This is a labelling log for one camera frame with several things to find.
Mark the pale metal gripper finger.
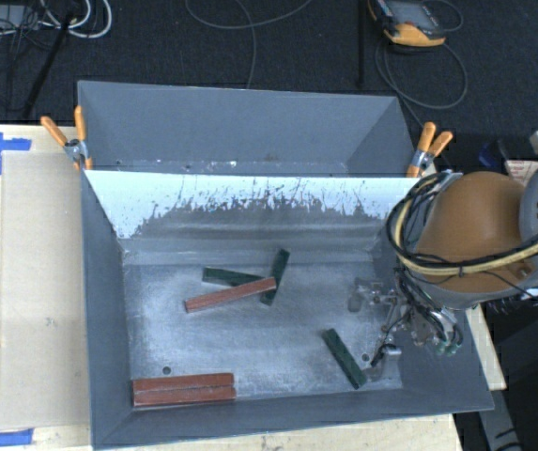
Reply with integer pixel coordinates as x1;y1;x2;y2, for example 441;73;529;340
346;290;397;314
353;277;395;298

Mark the dark green flat block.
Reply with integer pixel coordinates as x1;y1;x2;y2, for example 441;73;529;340
259;248;292;307
201;266;266;288
321;328;369;391

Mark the grey metal bin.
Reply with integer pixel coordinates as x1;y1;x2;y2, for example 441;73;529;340
76;80;496;451

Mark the red-brown flat block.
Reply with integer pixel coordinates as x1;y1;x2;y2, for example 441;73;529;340
131;372;236;394
183;276;278;315
131;384;238;409

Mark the pale cardboard flat board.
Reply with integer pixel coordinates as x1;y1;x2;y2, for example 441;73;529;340
0;150;92;432

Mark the black cylinder on white bracket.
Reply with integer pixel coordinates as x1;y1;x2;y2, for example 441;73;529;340
362;341;404;383

